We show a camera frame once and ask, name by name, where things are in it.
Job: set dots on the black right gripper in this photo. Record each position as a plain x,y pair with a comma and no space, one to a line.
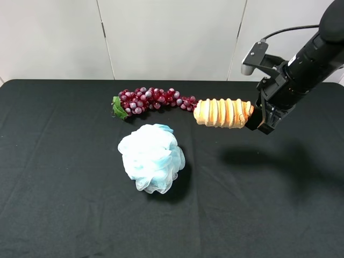
280,98

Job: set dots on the ridged tan bread loaf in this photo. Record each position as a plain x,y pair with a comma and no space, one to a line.
224,113

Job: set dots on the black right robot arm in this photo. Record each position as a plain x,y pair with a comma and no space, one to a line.
325,49

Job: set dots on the blue white mesh bath sponge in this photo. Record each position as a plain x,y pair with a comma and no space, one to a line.
152,157

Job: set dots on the red artificial grape bunch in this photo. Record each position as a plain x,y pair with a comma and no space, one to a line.
130,103

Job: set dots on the black tablecloth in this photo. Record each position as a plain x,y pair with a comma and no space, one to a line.
64,191

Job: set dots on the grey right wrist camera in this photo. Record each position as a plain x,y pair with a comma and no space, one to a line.
254,57

